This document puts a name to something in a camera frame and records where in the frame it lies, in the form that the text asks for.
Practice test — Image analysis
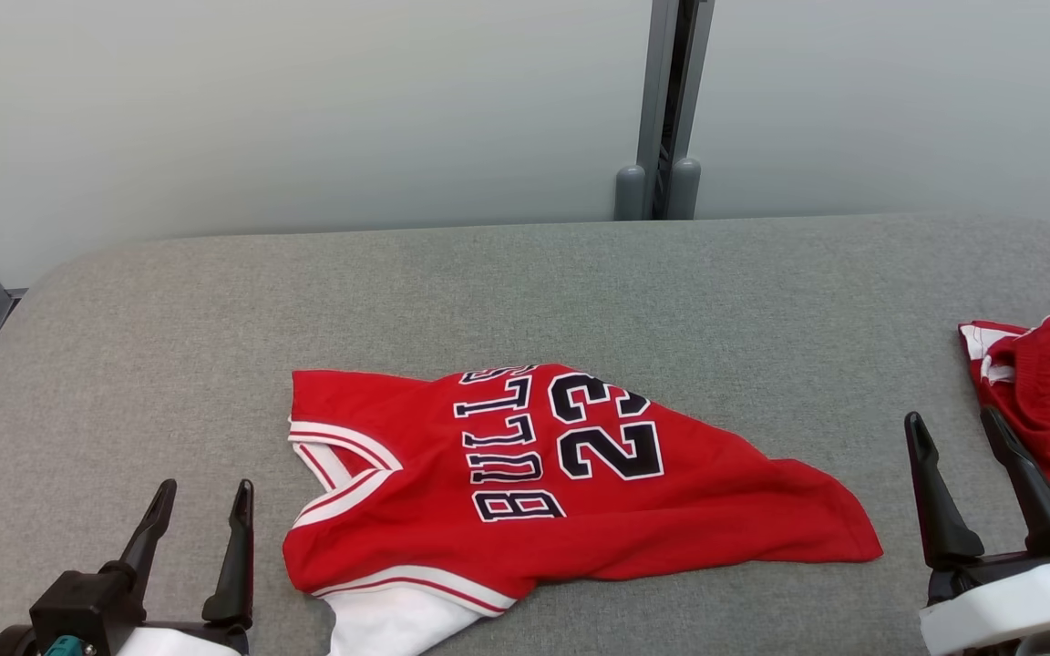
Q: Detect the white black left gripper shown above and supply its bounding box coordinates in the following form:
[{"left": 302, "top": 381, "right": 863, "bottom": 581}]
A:
[{"left": 101, "top": 478, "right": 256, "bottom": 656}]

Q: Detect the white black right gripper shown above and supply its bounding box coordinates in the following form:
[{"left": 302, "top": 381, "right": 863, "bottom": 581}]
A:
[{"left": 903, "top": 405, "right": 1050, "bottom": 656}]

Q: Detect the red Bulls 23 jersey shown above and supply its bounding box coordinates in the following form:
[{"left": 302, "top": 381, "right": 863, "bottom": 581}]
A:
[{"left": 281, "top": 362, "right": 885, "bottom": 656}]

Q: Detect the grey metal post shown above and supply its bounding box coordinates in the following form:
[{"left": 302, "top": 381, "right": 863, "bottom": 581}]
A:
[{"left": 613, "top": 0, "right": 718, "bottom": 222}]

